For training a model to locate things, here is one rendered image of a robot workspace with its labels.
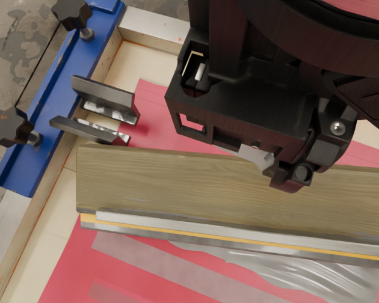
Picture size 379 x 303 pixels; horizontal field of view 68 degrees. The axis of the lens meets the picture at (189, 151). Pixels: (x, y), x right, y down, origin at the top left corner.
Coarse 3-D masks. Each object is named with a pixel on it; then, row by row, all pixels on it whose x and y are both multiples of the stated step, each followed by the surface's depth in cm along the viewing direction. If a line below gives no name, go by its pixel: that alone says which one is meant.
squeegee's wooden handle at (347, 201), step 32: (96, 160) 30; (128, 160) 29; (160, 160) 29; (192, 160) 28; (224, 160) 28; (96, 192) 30; (128, 192) 30; (160, 192) 29; (192, 192) 29; (224, 192) 28; (256, 192) 28; (320, 192) 27; (352, 192) 26; (256, 224) 28; (288, 224) 27; (320, 224) 27; (352, 224) 26
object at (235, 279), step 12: (360, 144) 38; (348, 156) 38; (360, 156) 38; (372, 156) 38; (228, 264) 36; (228, 276) 35; (240, 276) 35; (252, 276) 35; (228, 288) 35; (240, 288) 35; (252, 288) 35; (264, 288) 35; (276, 288) 34; (216, 300) 35; (228, 300) 34; (240, 300) 34; (252, 300) 34; (264, 300) 34; (276, 300) 34; (288, 300) 34; (300, 300) 34; (312, 300) 34; (324, 300) 34
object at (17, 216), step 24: (120, 24) 41; (144, 24) 41; (168, 24) 41; (168, 48) 42; (96, 72) 40; (72, 144) 40; (48, 168) 37; (48, 192) 39; (0, 216) 35; (24, 216) 35; (0, 240) 35; (24, 240) 37; (0, 264) 34; (0, 288) 35
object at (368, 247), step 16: (112, 208) 30; (144, 224) 29; (160, 224) 28; (176, 224) 28; (192, 224) 28; (208, 224) 28; (224, 224) 28; (240, 224) 28; (256, 240) 27; (272, 240) 27; (288, 240) 26; (304, 240) 26; (320, 240) 26; (336, 240) 26; (352, 240) 26; (368, 240) 26
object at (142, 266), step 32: (160, 96) 42; (128, 128) 41; (160, 128) 41; (64, 256) 37; (96, 256) 37; (128, 256) 36; (160, 256) 36; (192, 256) 36; (64, 288) 36; (128, 288) 36; (160, 288) 35; (192, 288) 35
